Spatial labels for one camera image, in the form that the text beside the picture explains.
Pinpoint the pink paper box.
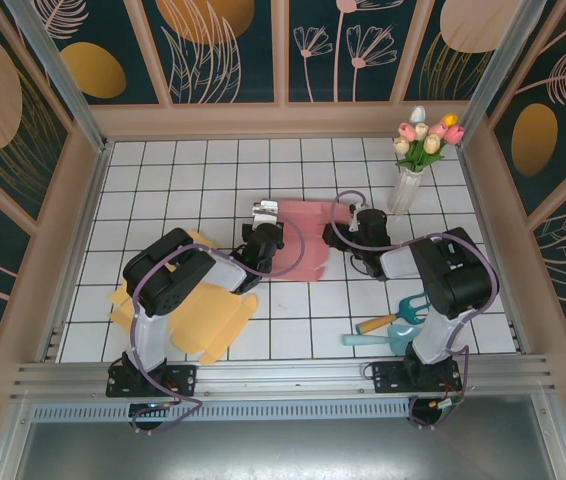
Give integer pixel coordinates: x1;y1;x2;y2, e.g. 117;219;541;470
272;198;359;284

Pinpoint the yellow paper box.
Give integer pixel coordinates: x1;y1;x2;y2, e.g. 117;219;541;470
107;228;259;366

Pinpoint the white ribbed vase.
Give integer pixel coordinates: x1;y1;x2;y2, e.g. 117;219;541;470
388;168;424;216

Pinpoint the artificial tulip bouquet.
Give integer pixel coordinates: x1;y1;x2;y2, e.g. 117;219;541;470
393;105;466;175

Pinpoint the light blue toy shovel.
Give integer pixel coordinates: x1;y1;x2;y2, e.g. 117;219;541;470
341;322;422;357

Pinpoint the grey metal sheet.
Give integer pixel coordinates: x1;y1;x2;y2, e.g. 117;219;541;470
0;399;566;480

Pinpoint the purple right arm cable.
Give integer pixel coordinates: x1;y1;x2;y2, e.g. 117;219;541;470
330;190;499;431

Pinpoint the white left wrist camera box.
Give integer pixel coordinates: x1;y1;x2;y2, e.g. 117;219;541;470
251;198;282;226

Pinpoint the teal rake with wooden handle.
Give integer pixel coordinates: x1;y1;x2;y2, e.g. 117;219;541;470
355;294;432;335

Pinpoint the aluminium side rail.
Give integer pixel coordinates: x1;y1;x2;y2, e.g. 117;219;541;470
457;141;532;354
37;141;114;364

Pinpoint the aluminium mounting rail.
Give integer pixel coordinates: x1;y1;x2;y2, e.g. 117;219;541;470
10;355;557;401

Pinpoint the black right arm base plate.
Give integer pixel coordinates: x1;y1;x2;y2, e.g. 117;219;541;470
371;360;463;396

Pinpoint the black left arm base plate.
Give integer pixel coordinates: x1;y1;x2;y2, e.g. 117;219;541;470
106;363;198;399

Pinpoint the grey slotted cable duct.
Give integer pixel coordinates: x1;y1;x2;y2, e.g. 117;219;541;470
30;399;412;422

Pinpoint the black round cable port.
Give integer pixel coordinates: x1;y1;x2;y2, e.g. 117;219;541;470
407;397;464;430
127;402;174;435

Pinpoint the aluminium frame post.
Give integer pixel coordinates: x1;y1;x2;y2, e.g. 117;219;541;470
455;0;549;146
2;0;114;151

